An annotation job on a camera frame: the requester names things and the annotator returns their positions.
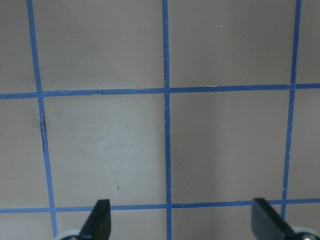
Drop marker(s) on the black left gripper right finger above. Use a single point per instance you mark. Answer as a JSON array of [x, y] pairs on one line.
[[267, 224]]

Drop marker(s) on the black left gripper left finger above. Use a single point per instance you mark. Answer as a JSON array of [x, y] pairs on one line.
[[98, 225]]

